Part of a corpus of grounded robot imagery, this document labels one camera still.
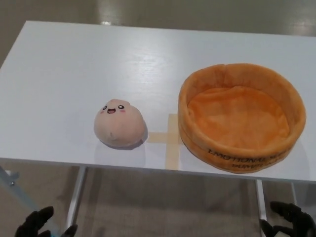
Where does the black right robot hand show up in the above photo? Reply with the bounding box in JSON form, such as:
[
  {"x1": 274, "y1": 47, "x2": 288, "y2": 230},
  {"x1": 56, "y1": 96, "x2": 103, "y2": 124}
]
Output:
[{"x1": 259, "y1": 200, "x2": 316, "y2": 237}]

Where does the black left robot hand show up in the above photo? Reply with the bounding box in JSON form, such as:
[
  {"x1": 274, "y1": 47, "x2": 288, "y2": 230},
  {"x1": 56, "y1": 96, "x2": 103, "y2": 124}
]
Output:
[{"x1": 14, "y1": 206, "x2": 79, "y2": 237}]

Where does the pink round plush toy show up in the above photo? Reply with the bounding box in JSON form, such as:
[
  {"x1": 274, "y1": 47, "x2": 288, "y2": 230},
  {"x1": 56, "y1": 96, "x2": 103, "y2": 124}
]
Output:
[{"x1": 93, "y1": 98, "x2": 147, "y2": 149}]

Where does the orange plush round basket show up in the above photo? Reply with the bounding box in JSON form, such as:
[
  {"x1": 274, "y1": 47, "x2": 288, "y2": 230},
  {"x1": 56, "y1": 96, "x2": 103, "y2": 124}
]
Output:
[{"x1": 178, "y1": 63, "x2": 307, "y2": 173}]

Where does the white metal table leg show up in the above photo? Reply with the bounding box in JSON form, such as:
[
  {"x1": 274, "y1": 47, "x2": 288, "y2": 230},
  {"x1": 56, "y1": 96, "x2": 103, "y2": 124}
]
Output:
[
  {"x1": 255, "y1": 179, "x2": 270, "y2": 223},
  {"x1": 66, "y1": 166, "x2": 88, "y2": 225}
]

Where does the beige tape cross marker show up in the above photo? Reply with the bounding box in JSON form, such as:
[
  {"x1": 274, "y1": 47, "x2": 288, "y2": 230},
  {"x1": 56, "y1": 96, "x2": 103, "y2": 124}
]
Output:
[{"x1": 147, "y1": 114, "x2": 184, "y2": 170}]

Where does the white metal frame strut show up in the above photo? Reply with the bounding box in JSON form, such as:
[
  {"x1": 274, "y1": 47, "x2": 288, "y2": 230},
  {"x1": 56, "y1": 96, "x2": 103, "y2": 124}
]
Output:
[{"x1": 0, "y1": 164, "x2": 59, "y2": 235}]

